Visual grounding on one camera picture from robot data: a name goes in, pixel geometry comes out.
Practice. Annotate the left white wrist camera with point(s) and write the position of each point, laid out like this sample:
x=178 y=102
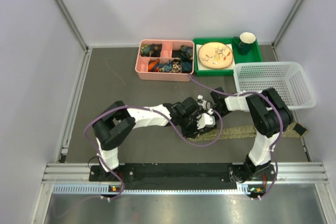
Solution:
x=206 y=120

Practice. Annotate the rolled dark paisley tie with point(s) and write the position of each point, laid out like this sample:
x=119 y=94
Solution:
x=176 y=67

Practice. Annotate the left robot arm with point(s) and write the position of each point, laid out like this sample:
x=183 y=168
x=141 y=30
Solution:
x=112 y=129

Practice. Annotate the olive green patterned tie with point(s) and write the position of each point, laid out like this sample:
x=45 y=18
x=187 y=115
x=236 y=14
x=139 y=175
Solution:
x=294 y=130

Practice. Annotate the dark green mug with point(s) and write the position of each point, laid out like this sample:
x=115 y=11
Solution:
x=244 y=42

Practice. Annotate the rolled dark floral tie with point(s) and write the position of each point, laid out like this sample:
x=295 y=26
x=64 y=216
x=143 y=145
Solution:
x=152 y=50

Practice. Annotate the aluminium frame rail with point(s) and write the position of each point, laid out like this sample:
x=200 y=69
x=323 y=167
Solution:
x=292 y=173

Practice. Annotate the cream floral plate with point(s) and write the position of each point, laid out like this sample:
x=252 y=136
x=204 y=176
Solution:
x=215 y=56

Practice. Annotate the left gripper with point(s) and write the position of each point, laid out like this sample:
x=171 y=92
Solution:
x=192 y=132

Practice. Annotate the rolled teal patterned tie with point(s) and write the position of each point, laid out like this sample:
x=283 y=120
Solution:
x=185 y=53

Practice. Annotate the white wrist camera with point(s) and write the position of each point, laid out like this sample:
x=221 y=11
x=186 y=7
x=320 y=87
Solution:
x=202 y=100
x=206 y=120

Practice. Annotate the white perforated plastic basket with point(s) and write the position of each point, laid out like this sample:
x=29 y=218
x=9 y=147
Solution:
x=287 y=78

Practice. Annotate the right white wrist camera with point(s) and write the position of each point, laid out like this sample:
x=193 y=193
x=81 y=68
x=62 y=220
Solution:
x=202 y=100

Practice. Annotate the pink divided storage box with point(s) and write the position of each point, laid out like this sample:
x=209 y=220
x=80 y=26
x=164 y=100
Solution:
x=141 y=66

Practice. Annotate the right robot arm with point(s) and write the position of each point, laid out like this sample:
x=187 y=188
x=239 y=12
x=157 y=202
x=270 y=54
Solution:
x=270 y=116

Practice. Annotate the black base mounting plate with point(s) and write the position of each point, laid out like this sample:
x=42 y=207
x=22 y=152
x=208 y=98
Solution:
x=186 y=177

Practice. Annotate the rolled orange blue tie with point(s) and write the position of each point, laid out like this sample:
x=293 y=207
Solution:
x=155 y=65

